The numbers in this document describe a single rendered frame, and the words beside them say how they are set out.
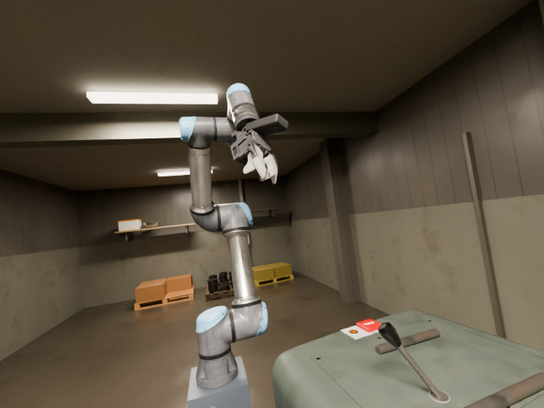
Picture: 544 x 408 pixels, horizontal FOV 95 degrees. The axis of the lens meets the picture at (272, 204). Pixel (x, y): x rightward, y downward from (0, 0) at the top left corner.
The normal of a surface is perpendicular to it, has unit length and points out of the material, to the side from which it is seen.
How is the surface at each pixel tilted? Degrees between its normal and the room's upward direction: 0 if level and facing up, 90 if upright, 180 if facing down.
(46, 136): 90
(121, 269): 90
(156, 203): 90
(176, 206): 90
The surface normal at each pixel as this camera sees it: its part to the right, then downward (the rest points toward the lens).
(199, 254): 0.25, -0.10
